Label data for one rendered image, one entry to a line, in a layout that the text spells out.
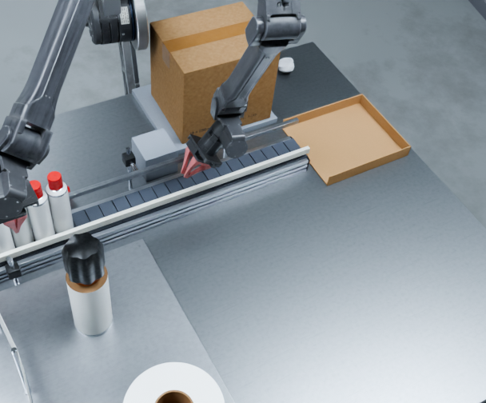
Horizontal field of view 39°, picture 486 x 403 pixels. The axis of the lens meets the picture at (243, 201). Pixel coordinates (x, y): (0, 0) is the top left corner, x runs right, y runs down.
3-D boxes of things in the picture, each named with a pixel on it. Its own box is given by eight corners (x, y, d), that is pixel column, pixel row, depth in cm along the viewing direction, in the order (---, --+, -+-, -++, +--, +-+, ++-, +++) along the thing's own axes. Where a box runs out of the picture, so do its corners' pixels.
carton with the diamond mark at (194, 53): (181, 145, 205) (184, 73, 184) (150, 93, 218) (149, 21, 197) (270, 117, 216) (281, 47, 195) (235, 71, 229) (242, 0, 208)
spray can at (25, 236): (10, 249, 173) (-5, 196, 157) (16, 232, 176) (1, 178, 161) (31, 251, 173) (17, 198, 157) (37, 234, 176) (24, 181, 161)
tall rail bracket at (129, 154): (133, 205, 191) (131, 165, 179) (123, 187, 195) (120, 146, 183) (145, 201, 193) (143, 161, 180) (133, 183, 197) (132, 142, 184)
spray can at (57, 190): (54, 238, 176) (44, 185, 160) (52, 223, 179) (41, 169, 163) (75, 234, 177) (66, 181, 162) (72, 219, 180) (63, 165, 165)
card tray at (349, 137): (327, 185, 202) (329, 177, 199) (281, 128, 216) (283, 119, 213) (408, 155, 213) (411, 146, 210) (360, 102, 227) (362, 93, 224)
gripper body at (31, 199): (40, 206, 134) (34, 181, 128) (-13, 225, 130) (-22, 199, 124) (29, 184, 137) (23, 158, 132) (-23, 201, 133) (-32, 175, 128)
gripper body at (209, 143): (202, 164, 179) (220, 143, 176) (185, 138, 184) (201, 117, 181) (218, 169, 184) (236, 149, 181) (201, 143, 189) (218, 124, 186)
